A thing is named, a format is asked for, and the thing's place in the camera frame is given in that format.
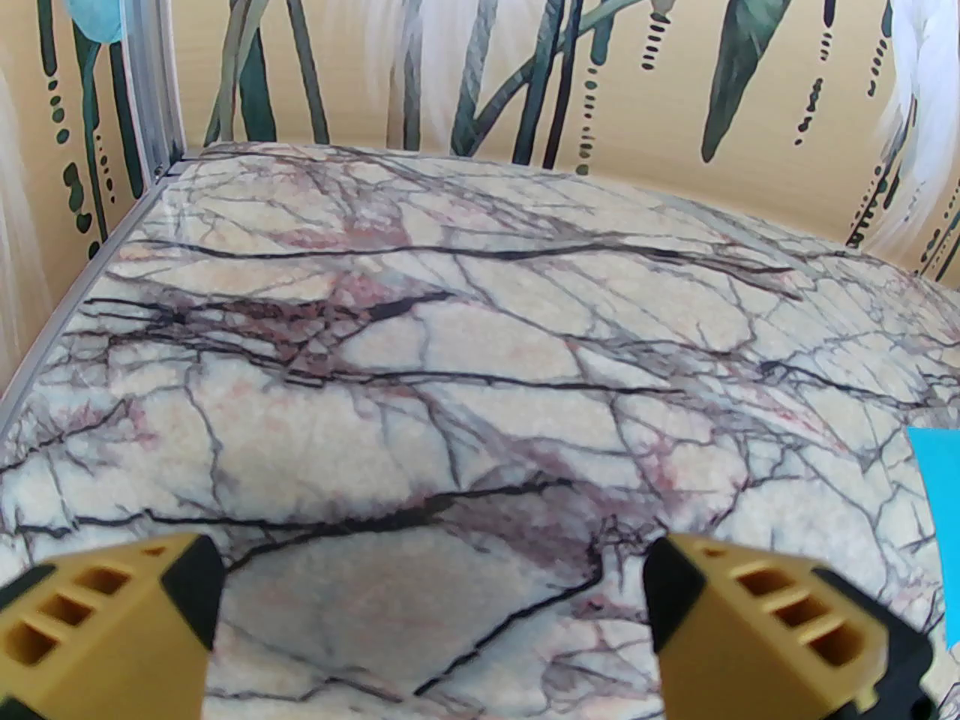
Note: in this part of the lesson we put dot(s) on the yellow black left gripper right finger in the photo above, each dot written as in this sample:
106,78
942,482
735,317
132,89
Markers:
750,649

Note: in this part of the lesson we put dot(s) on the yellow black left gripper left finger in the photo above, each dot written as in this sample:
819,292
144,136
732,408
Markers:
97,649

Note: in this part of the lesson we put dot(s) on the blue paper sheet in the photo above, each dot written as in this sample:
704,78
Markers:
941,514

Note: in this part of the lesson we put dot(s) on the aluminium table side rail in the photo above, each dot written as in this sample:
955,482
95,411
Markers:
75,289

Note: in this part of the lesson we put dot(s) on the aluminium frame post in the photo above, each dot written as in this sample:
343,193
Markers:
152,64

